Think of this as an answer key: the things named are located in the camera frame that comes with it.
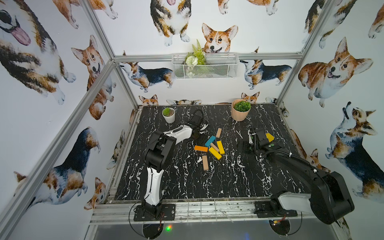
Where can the green succulent plant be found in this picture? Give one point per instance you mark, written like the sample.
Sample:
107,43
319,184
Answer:
242,106

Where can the aluminium frame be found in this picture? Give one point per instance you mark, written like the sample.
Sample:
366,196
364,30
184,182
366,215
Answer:
29,121

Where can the teal long block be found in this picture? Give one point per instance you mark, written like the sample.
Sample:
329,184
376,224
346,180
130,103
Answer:
210,141

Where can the natural wood block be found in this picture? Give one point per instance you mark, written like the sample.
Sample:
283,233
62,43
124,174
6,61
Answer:
205,163
215,147
219,133

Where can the orange block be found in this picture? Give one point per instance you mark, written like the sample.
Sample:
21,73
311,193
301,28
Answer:
201,149

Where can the yellow block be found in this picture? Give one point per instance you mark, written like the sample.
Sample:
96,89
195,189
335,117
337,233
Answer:
215,153
221,148

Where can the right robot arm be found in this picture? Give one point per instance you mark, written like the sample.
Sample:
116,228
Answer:
328,199

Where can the beige plant pot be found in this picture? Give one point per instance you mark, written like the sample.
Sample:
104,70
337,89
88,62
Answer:
238,116

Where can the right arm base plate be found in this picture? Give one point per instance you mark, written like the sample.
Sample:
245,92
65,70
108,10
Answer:
272,209

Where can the small white plant pot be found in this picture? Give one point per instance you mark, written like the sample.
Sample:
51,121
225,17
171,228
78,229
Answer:
170,119

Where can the yellow toy shovel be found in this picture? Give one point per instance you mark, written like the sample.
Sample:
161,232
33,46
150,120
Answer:
270,137

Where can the natural wood block front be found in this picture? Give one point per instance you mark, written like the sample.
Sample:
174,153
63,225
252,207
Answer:
205,163

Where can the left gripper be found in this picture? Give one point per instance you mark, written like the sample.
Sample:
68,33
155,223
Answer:
197,120

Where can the fern and white flower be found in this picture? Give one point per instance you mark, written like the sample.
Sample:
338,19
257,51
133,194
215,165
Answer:
194,57

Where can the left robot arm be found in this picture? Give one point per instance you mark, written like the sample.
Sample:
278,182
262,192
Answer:
159,152

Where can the white wire basket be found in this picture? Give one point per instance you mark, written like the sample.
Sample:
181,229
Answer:
214,66

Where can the yellow block right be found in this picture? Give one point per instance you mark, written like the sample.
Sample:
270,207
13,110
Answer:
221,148

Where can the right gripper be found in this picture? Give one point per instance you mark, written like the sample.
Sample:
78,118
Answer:
246,142

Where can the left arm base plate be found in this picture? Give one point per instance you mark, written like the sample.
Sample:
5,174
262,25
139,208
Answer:
147,213

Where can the yellow block left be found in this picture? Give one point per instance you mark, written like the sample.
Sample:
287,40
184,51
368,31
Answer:
215,153

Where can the small green plant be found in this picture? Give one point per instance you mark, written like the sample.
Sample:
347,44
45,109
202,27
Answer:
167,112

